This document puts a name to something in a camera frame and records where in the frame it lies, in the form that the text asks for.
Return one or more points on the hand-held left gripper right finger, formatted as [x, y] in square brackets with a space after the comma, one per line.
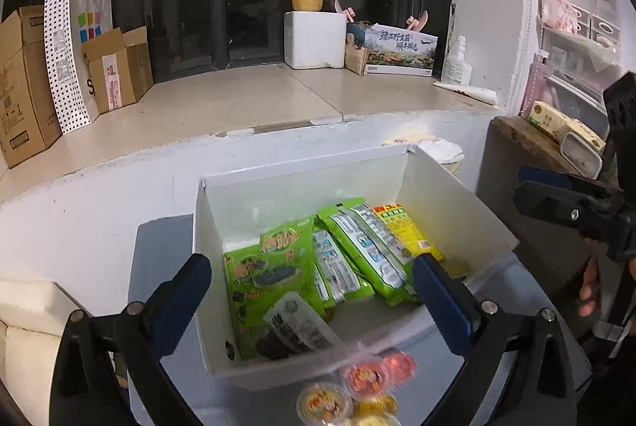
[442, 306]

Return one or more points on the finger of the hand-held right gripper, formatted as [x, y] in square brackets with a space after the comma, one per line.
[551, 205]
[541, 175]

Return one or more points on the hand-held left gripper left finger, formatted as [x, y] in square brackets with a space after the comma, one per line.
[181, 296]

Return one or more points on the yellow snack packet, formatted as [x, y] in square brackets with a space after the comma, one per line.
[407, 234]

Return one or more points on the pile of green seaweed packets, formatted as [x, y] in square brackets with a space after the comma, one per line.
[268, 267]

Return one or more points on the white cardboard box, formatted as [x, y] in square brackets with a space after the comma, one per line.
[447, 202]

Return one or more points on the jelly cup red printed lid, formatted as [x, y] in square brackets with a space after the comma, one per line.
[366, 376]

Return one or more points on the clear packet of dark snack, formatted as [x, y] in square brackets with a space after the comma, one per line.
[298, 326]

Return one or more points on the jelly cup orange printed lid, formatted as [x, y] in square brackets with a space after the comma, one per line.
[323, 403]

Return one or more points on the person's right hand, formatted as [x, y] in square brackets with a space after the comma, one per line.
[590, 287]

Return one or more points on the yellow tissue pack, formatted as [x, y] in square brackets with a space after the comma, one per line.
[546, 117]

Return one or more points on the stack of paper bowls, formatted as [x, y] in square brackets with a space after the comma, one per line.
[442, 155]

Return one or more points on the clear plastic drawer organizer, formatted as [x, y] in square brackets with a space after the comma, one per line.
[576, 73]

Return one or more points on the white paper sheet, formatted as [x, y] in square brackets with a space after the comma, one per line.
[467, 92]

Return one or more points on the white plastic bottle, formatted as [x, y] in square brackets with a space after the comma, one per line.
[456, 65]

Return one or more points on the cream sofa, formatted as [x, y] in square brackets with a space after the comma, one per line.
[30, 346]

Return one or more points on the pink printed packet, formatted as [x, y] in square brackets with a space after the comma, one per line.
[559, 11]

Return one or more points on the landscape printed carton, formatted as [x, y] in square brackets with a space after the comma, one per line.
[397, 50]

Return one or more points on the small brown paper bag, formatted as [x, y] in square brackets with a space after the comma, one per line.
[355, 60]

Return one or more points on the small open cardboard box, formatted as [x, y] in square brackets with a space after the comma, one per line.
[129, 68]

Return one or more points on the large brown cardboard box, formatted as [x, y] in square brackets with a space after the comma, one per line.
[25, 98]

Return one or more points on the white foam box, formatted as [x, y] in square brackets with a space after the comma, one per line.
[313, 40]

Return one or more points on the polka dot paper bag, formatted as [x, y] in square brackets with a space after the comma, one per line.
[62, 58]

